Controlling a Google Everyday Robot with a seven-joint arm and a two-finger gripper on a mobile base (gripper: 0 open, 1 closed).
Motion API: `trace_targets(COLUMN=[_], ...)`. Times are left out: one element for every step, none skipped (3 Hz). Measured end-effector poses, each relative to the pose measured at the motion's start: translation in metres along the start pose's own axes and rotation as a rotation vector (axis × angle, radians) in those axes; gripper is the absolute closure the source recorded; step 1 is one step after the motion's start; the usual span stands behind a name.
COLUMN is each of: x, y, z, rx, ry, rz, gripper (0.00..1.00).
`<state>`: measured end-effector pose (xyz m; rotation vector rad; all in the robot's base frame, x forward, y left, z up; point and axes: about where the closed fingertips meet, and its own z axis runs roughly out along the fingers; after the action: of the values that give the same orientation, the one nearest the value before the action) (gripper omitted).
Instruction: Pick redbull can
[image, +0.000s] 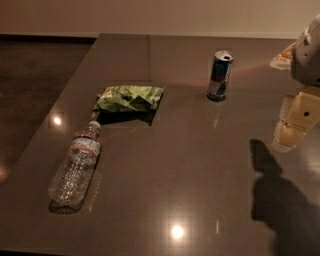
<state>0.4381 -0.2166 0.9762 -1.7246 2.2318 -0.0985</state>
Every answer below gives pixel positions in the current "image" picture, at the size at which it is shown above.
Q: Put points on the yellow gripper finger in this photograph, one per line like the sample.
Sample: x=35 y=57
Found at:
x=299 y=113
x=282 y=61

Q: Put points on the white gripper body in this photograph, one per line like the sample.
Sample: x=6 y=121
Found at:
x=307 y=56

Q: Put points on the blue silver Red Bull can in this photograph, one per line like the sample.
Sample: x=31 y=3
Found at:
x=220 y=73

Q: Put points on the green crumpled chip bag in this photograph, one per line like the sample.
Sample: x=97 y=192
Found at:
x=128 y=98

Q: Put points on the clear plastic water bottle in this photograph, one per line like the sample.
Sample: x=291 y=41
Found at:
x=71 y=181

